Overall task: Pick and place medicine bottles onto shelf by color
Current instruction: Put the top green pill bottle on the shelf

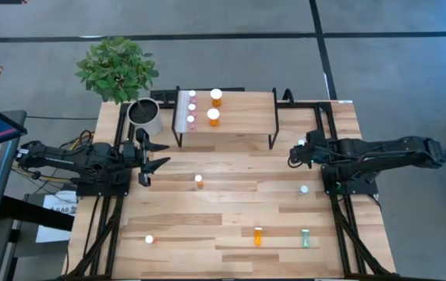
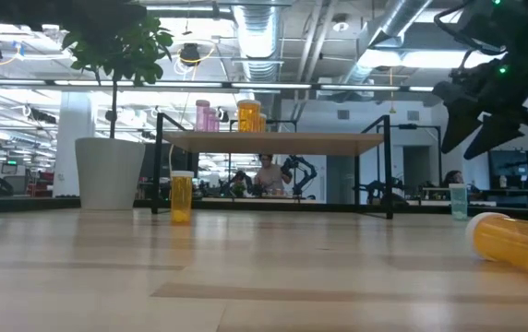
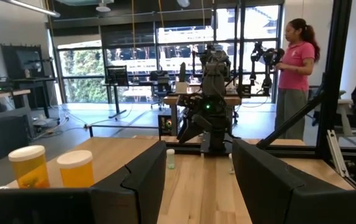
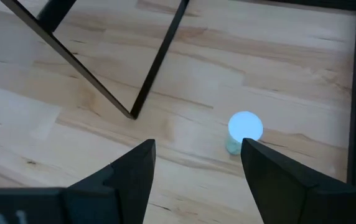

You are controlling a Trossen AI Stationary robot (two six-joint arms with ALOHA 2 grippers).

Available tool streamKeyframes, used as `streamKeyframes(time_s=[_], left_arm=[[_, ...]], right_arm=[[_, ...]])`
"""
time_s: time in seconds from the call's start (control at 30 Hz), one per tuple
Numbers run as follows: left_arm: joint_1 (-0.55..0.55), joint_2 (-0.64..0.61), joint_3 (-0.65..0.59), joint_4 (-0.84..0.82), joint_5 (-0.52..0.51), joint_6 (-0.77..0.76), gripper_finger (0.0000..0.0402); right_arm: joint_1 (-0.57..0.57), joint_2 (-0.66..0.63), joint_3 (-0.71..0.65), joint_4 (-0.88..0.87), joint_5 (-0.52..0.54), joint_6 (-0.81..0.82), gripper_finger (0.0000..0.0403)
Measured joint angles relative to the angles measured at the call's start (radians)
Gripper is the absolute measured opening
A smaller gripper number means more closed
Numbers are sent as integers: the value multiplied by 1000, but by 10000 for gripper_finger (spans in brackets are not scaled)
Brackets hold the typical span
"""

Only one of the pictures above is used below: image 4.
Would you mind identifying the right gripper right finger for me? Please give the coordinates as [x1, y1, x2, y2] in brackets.
[240, 138, 356, 224]

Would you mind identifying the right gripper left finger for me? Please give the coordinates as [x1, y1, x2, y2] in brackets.
[62, 138, 157, 224]

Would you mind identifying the white bottle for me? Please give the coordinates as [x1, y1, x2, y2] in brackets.
[225, 111, 265, 156]

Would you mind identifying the wooden shelf with black frame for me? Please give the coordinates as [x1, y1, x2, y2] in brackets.
[0, 0, 191, 121]

